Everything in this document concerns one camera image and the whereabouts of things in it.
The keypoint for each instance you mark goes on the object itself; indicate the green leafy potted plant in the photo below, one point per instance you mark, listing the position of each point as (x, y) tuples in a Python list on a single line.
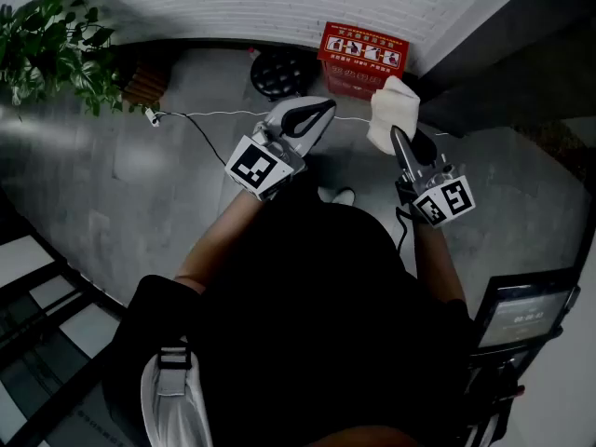
[(46, 49)]

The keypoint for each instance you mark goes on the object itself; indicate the person's left forearm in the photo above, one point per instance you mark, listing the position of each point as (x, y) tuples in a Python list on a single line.
[(219, 235)]

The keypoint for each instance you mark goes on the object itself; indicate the black tufted round stool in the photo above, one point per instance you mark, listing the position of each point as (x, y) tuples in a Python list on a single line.
[(279, 75)]

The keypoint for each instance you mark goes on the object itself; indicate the brown ribbed plant pot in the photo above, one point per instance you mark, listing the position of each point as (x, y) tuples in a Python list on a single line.
[(146, 84)]

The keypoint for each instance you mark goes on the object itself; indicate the red fire extinguisher box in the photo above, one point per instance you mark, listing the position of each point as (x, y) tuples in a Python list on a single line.
[(363, 54)]

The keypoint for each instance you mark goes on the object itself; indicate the white wiping cloth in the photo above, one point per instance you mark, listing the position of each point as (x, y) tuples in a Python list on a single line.
[(393, 105)]

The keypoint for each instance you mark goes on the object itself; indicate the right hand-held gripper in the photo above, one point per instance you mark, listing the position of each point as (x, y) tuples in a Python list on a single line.
[(447, 200)]

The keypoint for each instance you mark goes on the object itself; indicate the red capped bottle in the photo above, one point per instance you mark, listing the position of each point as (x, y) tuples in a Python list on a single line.
[(253, 53)]

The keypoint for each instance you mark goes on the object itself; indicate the phone with timer screen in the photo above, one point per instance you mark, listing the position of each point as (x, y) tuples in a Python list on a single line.
[(524, 317)]

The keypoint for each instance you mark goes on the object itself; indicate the black framed glass door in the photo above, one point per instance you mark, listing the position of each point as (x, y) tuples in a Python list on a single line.
[(46, 305)]

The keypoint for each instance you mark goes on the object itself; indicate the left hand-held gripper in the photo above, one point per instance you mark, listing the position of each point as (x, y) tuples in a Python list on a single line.
[(253, 166)]

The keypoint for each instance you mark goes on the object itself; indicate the person's right forearm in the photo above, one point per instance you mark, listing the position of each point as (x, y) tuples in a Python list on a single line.
[(437, 263)]

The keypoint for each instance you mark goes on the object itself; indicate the white shoe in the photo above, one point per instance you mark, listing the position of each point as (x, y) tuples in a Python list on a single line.
[(342, 196)]

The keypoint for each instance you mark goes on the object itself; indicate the person's black clothing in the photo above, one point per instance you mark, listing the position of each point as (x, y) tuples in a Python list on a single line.
[(316, 319)]

